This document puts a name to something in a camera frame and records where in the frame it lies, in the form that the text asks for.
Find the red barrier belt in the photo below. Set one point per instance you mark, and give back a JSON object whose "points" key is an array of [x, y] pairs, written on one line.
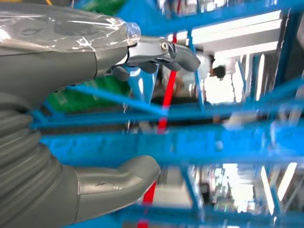
{"points": [[169, 91]]}

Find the green plastic crate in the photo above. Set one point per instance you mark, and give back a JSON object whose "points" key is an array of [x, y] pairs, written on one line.
{"points": [[83, 97]]}

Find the blue metal shelf rack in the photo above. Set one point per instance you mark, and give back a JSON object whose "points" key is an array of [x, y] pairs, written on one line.
{"points": [[166, 144]]}

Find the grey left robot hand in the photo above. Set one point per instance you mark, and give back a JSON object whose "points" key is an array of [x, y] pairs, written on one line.
{"points": [[59, 59]]}

